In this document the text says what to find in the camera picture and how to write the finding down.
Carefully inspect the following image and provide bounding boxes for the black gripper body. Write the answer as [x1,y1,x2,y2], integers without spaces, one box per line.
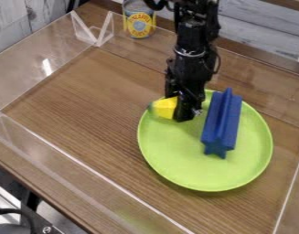
[165,49,221,99]

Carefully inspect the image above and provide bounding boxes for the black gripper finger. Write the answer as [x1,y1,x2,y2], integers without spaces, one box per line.
[174,93,205,122]
[165,80,178,98]

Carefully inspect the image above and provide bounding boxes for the yellow toy banana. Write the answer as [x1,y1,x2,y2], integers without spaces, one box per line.
[149,97,178,120]

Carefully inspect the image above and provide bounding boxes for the blue foam block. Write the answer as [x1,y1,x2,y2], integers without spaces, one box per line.
[201,88,242,159]

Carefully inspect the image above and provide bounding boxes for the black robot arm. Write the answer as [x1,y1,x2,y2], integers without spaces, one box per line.
[143,0,221,122]

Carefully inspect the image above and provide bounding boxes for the green round plate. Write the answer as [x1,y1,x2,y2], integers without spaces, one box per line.
[137,90,274,192]

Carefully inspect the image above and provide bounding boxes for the yellow labelled tin can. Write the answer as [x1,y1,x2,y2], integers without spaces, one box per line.
[122,0,157,39]

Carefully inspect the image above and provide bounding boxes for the black metal bracket with bolt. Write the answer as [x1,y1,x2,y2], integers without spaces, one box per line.
[34,214,65,234]

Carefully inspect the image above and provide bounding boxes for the black cable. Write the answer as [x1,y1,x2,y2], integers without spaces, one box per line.
[0,208,37,234]

